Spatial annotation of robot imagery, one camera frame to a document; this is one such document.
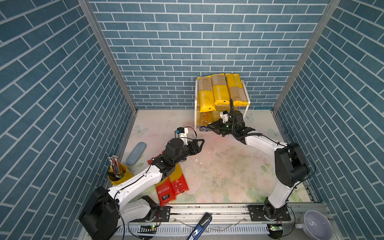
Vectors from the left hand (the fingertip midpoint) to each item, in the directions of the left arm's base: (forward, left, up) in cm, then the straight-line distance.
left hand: (202, 142), depth 77 cm
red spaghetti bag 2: (-20, +19, -19) cm, 33 cm away
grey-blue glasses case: (+5, +42, -20) cm, 47 cm away
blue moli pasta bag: (+11, -2, -3) cm, 11 cm away
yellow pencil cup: (-10, +45, -14) cm, 48 cm away
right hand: (+13, -3, -2) cm, 14 cm away
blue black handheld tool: (-34, +1, -16) cm, 37 cm away
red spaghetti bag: (-13, +13, -19) cm, 27 cm away
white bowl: (-35, -55, -19) cm, 68 cm away
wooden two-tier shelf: (+19, -2, -3) cm, 19 cm away
